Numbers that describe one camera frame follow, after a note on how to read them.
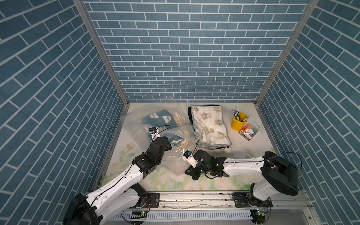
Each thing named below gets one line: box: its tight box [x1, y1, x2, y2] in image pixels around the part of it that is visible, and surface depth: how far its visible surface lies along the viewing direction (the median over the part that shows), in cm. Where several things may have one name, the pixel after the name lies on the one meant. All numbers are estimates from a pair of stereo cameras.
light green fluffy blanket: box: [224, 147, 232, 154], surface depth 92 cm
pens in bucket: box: [232, 109, 240, 121], surface depth 95 cm
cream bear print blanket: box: [190, 104, 232, 150], surface depth 97 cm
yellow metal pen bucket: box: [230, 112, 248, 132], surface depth 101 cm
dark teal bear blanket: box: [142, 109, 184, 147], surface depth 104 cm
